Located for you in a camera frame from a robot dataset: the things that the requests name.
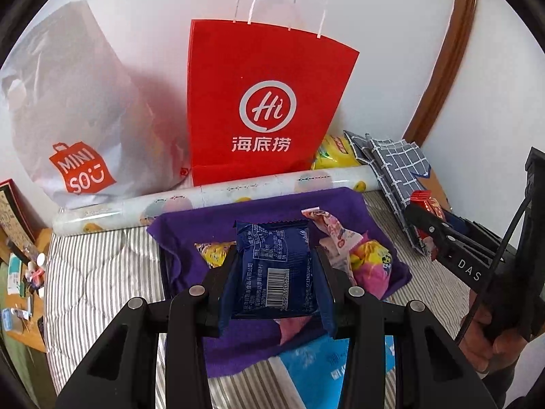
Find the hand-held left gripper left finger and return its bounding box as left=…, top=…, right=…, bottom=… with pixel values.
left=55, top=243, right=239, bottom=409

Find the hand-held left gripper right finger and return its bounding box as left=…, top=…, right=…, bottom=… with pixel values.
left=313, top=245, right=499, bottom=409

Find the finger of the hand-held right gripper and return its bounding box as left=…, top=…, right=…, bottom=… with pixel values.
left=444, top=212, right=512, bottom=261
left=404, top=203, right=491, bottom=285

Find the pink yellow snack packet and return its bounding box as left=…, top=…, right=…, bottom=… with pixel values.
left=347, top=230, right=399, bottom=301

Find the pink white snack packet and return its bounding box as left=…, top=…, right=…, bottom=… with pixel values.
left=301, top=208, right=362, bottom=273

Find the red snack packet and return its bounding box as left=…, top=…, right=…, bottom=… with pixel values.
left=409, top=191, right=448, bottom=260

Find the dark blue snack packet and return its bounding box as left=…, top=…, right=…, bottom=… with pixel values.
left=216, top=218, right=337, bottom=337

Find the plain pink snack packet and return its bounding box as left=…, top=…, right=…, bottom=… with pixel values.
left=275, top=319, right=324, bottom=348

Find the purple cloth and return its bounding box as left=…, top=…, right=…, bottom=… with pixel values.
left=147, top=186, right=413, bottom=378

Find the person's right hand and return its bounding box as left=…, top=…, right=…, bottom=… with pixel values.
left=460, top=290, right=525, bottom=373

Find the blue tissue pack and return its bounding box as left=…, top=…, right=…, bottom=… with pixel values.
left=268, top=334, right=396, bottom=409

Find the blue checkered cloth with star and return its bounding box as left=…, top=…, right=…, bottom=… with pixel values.
left=343, top=130, right=452, bottom=256

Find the yellow drink pack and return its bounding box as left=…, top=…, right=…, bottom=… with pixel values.
left=310, top=134, right=362, bottom=171

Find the wooden side table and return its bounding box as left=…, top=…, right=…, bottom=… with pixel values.
left=0, top=228, right=54, bottom=354

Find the teal white box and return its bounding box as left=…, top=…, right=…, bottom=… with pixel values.
left=6, top=258, right=24, bottom=297

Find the brown book box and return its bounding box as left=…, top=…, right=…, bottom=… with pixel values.
left=0, top=179, right=37, bottom=243

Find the red paper bag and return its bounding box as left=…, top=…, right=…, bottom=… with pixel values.
left=187, top=0, right=360, bottom=187

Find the translucent white plastic bag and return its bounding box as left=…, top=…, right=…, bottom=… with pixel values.
left=0, top=2, right=192, bottom=209

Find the brown wooden door frame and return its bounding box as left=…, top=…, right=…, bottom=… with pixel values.
left=402, top=0, right=482, bottom=148

